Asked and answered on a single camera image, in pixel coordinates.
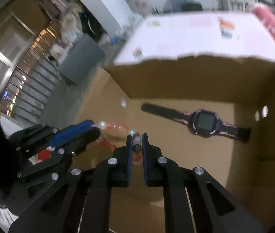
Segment multicolour bead necklace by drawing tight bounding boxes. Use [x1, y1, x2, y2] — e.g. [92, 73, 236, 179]
[96, 120, 144, 167]

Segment black purple smartwatch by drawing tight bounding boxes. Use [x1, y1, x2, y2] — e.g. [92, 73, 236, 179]
[141, 103, 252, 143]

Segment brown cardboard box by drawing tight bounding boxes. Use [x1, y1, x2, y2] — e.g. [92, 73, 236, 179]
[74, 56, 275, 230]

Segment grey metal cabinet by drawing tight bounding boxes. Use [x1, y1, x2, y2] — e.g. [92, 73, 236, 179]
[58, 35, 106, 85]

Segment pile of clothes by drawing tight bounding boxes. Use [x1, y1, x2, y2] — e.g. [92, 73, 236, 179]
[45, 0, 84, 44]

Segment black bucket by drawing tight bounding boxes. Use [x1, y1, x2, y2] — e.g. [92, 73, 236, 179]
[180, 2, 203, 12]

